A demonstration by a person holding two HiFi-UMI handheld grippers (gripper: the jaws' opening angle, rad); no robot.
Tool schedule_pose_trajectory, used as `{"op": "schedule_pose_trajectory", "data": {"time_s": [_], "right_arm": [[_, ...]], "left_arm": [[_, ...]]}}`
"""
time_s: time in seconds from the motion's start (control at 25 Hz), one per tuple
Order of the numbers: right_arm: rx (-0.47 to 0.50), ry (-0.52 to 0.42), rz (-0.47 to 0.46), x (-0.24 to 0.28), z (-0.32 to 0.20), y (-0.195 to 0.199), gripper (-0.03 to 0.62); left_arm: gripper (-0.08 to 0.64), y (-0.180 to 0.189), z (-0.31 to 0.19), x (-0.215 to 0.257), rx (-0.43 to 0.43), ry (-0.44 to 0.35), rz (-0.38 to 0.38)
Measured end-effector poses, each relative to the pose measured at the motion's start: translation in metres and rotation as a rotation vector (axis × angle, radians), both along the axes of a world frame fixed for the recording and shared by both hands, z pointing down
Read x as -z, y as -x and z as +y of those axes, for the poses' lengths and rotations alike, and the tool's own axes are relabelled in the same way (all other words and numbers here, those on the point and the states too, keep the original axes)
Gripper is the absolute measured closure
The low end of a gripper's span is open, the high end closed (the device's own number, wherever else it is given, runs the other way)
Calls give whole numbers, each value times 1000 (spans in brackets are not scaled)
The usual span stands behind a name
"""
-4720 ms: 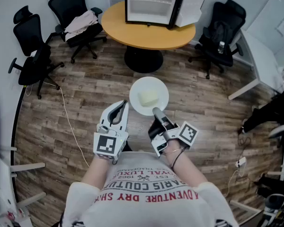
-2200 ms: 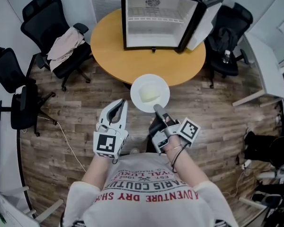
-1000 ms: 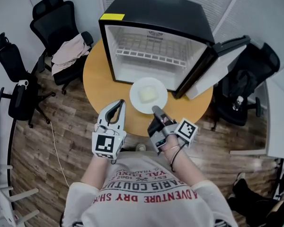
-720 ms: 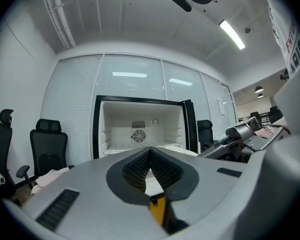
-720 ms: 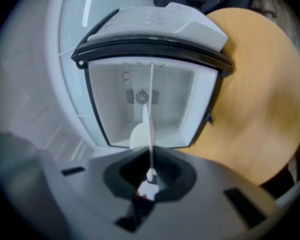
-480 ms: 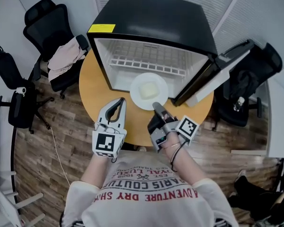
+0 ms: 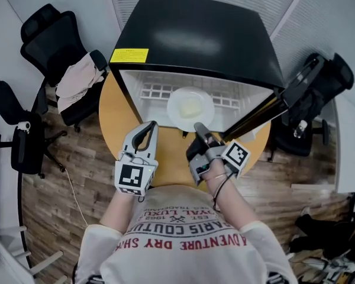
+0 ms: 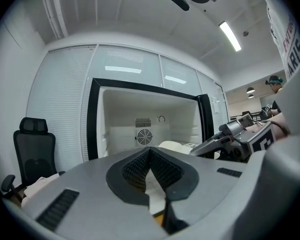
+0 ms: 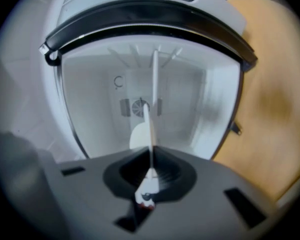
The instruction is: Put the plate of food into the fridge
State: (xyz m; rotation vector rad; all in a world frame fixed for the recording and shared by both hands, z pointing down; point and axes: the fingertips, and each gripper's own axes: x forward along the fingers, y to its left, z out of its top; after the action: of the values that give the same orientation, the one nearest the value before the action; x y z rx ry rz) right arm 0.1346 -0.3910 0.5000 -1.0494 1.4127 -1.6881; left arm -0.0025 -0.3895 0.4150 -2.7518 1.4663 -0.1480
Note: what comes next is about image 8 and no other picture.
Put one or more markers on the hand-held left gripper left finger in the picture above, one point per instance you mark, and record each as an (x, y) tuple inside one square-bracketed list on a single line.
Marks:
[(95, 184)]

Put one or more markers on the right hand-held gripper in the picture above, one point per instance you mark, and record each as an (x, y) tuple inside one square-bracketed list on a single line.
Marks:
[(240, 136)]

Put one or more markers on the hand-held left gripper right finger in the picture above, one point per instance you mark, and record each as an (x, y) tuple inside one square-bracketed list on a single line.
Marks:
[(210, 184)]

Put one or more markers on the white mini fridge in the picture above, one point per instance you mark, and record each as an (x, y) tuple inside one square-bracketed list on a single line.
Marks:
[(150, 109)]

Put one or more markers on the person's right forearm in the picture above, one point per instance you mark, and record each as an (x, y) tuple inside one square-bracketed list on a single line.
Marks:
[(280, 124)]

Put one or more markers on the person's right hand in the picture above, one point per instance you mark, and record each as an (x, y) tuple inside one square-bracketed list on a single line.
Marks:
[(254, 128)]

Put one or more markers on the paper notice on glass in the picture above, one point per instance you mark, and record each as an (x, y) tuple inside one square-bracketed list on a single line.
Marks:
[(215, 105)]

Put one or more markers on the black pendant lamp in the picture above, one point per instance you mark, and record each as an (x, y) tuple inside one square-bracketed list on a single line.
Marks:
[(250, 90), (251, 96)]

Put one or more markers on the dark wrist band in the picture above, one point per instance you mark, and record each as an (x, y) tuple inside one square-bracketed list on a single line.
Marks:
[(284, 130)]

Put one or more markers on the black office chair with headrest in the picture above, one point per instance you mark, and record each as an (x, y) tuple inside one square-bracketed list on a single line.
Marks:
[(35, 146)]

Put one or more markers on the long ceiling light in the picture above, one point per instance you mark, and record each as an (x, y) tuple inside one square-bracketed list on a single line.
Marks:
[(230, 35)]

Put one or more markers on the person in white shirt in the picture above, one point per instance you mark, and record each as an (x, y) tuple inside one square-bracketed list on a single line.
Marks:
[(292, 59)]

